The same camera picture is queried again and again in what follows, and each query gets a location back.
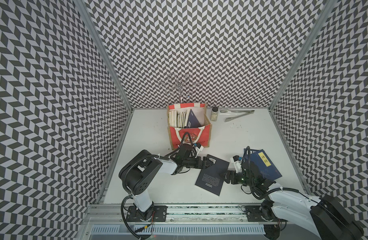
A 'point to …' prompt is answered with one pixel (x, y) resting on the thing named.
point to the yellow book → (172, 116)
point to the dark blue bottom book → (210, 179)
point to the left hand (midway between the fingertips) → (208, 165)
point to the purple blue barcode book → (192, 121)
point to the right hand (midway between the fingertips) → (223, 177)
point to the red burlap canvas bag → (200, 135)
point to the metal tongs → (249, 111)
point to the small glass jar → (214, 115)
